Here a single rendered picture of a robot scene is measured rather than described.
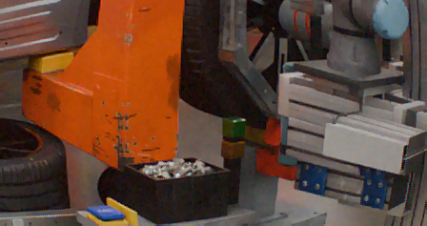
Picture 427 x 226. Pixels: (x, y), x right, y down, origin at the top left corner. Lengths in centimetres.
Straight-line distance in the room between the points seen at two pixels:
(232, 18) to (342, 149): 71
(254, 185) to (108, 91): 71
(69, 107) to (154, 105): 31
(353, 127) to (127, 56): 60
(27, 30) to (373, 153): 122
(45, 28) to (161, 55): 53
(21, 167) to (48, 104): 37
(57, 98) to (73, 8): 31
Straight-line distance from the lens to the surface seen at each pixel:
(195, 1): 275
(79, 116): 268
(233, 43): 273
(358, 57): 227
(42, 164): 261
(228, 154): 249
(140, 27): 246
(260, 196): 311
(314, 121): 236
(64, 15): 292
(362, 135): 210
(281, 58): 300
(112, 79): 250
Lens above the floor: 120
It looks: 12 degrees down
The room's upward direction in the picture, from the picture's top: 2 degrees clockwise
